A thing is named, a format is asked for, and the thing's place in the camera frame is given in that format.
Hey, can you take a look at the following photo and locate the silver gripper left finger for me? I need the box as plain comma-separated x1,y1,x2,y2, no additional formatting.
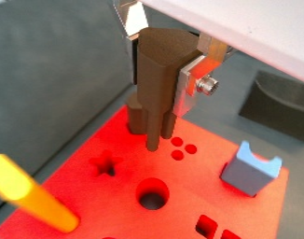
113,0,148,84

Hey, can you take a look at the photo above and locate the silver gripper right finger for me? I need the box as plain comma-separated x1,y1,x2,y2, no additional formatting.
173,33,232,117

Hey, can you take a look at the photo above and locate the brown three-prong peg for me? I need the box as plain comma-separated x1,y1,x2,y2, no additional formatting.
137,27,200,151

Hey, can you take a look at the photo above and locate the red foam peg board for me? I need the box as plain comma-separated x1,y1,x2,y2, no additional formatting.
0,109,289,239

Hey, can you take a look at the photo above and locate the yellow two-prong block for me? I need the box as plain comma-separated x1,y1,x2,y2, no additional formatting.
0,154,80,232

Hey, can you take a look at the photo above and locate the brown hexagonal peg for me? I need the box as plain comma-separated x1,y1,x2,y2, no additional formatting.
125,91,145,134

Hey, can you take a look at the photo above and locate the light blue notched block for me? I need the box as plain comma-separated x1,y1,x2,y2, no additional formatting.
220,141,283,197

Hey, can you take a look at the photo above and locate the black curved cradle bracket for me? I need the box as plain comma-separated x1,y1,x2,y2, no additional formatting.
239,71,304,142

